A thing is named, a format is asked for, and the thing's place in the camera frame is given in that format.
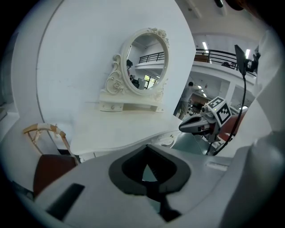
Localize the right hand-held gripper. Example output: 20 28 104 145
179 97 232 143

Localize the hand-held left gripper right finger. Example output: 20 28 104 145
147 144 232 221

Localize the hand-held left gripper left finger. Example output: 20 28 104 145
35 144 161 226

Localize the white dressing table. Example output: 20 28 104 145
70 27 181 161

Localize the wooden chair with brown seat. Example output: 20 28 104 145
23 123 81 198

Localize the person's white shirt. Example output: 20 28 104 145
222 28 285 228

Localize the oval white framed mirror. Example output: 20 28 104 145
120 27 170 97

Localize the black balcony railing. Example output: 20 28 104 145
194 48 258 77

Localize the black screen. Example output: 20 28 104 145
234 44 248 77

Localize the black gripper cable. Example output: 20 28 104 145
204 74 248 156

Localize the black chest mount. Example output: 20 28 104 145
246 51 261 73

